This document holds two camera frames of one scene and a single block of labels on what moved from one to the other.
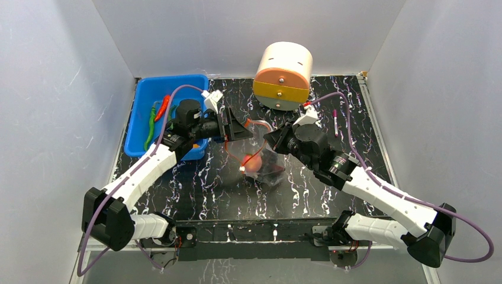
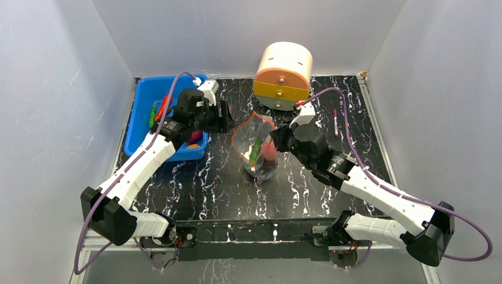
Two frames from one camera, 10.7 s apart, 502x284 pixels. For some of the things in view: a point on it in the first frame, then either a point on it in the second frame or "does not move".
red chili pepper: (164, 103) does not move
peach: (252, 163) → (270, 152)
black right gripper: (283, 138) does not move
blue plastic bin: (150, 90) does not move
